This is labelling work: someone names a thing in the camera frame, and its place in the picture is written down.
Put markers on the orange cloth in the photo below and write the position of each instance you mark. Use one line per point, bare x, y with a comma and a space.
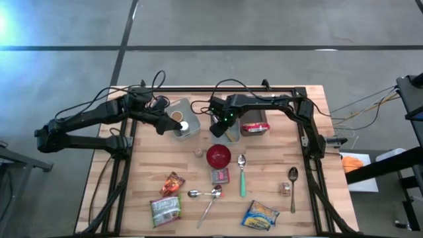
352, 164

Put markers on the black equipment stand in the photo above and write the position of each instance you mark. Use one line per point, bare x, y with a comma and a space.
380, 167

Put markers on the white-lidded spice jar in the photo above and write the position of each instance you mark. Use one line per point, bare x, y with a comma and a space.
184, 127

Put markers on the white container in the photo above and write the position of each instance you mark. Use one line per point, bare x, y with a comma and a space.
388, 154

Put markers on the red patterned tin box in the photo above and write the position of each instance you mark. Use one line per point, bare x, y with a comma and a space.
220, 176

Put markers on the dark grey plastic bin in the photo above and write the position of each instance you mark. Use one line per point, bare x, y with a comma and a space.
252, 115

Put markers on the small glass spice jar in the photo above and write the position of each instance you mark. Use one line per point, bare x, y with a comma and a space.
285, 189
198, 152

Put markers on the green white noodle packet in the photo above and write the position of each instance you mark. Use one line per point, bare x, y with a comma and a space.
166, 210

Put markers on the white board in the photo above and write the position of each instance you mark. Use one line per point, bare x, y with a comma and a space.
363, 186

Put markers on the blue yellow noodle packet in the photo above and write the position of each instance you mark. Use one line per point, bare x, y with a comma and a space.
259, 216

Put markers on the black table frame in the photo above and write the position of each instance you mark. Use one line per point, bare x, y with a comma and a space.
26, 161

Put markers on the silver can brown lid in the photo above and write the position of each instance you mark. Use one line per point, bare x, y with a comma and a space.
176, 116

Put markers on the black aluminium frame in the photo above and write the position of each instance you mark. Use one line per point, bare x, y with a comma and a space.
185, 89

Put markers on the dark metal spoon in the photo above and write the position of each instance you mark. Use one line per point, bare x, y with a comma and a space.
293, 173

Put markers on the red and black bowl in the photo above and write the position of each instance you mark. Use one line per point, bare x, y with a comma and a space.
218, 157

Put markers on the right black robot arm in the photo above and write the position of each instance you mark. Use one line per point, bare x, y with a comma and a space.
271, 99

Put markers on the grey mounting bracket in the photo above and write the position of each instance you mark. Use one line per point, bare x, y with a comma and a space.
129, 141
304, 141

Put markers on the orange snack packet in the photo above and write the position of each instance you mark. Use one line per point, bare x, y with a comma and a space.
172, 184

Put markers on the white plastic bin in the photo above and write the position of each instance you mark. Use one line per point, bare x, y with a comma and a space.
193, 114

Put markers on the red ramen noodle packet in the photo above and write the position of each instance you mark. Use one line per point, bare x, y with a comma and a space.
256, 127

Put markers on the light grey plastic bin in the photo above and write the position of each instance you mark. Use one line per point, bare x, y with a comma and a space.
219, 140

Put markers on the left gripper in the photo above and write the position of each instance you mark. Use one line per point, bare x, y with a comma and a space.
145, 102

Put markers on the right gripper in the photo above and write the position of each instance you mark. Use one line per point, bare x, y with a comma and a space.
226, 109

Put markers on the black frame clamp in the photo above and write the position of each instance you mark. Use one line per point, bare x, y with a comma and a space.
265, 84
142, 83

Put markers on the long silver spoon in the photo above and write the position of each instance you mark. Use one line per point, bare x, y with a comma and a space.
217, 191

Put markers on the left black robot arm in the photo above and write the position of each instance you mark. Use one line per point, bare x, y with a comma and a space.
82, 114

